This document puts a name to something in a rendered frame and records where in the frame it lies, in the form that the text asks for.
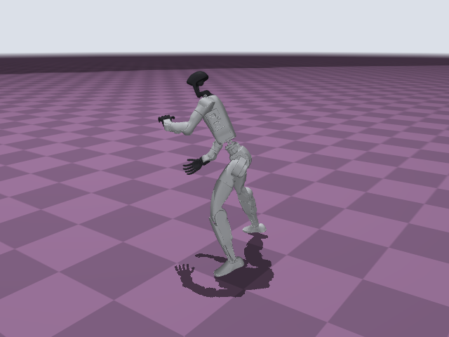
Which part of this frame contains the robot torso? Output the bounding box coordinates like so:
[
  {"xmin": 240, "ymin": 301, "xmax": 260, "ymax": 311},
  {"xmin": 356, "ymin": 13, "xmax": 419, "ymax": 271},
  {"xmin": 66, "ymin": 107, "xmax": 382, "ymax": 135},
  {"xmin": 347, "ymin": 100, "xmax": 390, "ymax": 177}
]
[{"xmin": 203, "ymin": 95, "xmax": 252, "ymax": 167}]

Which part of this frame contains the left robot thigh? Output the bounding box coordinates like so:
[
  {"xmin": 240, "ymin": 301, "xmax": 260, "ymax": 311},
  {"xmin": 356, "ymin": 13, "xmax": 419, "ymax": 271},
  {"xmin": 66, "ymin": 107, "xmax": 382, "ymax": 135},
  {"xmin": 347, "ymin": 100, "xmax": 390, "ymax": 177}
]
[{"xmin": 210, "ymin": 157, "xmax": 248, "ymax": 223}]

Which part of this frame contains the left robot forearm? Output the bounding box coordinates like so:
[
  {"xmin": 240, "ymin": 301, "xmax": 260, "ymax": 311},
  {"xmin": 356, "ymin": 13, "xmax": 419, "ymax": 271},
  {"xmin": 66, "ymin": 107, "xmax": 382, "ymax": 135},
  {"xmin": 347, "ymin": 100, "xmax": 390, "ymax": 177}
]
[{"xmin": 163, "ymin": 119, "xmax": 188, "ymax": 134}]

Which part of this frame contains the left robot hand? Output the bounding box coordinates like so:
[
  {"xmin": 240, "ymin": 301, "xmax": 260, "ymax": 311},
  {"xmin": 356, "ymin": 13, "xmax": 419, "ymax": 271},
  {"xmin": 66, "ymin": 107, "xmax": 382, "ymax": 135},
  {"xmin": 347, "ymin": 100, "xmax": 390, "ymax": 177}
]
[{"xmin": 158, "ymin": 115, "xmax": 175, "ymax": 127}]

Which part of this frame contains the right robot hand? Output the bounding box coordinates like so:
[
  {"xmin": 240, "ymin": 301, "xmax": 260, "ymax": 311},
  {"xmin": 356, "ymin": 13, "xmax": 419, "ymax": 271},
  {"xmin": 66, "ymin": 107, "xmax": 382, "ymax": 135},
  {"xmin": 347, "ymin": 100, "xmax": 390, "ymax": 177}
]
[{"xmin": 183, "ymin": 157, "xmax": 210, "ymax": 175}]

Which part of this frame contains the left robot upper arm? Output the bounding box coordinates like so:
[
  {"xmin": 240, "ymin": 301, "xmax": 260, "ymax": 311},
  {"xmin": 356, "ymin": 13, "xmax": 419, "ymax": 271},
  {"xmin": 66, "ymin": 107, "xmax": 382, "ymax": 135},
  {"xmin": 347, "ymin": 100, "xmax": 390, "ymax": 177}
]
[{"xmin": 182, "ymin": 98, "xmax": 215, "ymax": 136}]

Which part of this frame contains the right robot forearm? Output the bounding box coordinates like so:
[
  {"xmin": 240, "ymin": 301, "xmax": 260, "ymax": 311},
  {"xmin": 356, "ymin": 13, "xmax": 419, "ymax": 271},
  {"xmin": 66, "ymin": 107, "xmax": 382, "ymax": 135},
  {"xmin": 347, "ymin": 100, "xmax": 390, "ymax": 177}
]
[{"xmin": 202, "ymin": 140, "xmax": 223, "ymax": 163}]

